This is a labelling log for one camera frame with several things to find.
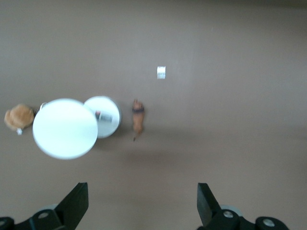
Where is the small brown lion statue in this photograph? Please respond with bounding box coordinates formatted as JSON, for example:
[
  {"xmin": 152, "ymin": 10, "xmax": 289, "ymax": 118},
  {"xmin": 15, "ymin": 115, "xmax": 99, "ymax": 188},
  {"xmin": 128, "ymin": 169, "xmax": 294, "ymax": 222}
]
[{"xmin": 131, "ymin": 98, "xmax": 146, "ymax": 142}]

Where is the brown teddy bear keychain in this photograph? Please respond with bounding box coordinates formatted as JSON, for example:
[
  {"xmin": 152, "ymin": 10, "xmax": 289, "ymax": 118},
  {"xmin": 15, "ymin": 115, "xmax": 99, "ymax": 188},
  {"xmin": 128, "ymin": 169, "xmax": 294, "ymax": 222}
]
[{"xmin": 4, "ymin": 103, "xmax": 36, "ymax": 136}]

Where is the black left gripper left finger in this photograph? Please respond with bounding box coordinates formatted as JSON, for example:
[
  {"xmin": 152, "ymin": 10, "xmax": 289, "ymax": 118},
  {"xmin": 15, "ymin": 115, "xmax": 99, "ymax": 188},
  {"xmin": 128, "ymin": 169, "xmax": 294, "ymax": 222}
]
[{"xmin": 14, "ymin": 182, "xmax": 89, "ymax": 230}]

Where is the white round desk lamp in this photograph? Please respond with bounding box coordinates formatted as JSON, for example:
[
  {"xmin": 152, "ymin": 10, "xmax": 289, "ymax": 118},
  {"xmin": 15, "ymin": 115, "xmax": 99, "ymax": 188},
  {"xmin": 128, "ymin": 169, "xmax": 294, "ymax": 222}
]
[{"xmin": 32, "ymin": 95, "xmax": 122, "ymax": 161}]

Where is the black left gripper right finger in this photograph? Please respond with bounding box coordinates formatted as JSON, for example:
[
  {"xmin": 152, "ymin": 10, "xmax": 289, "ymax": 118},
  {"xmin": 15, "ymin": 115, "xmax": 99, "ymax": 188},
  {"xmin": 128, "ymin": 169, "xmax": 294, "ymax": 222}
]
[{"xmin": 197, "ymin": 182, "xmax": 255, "ymax": 230}]

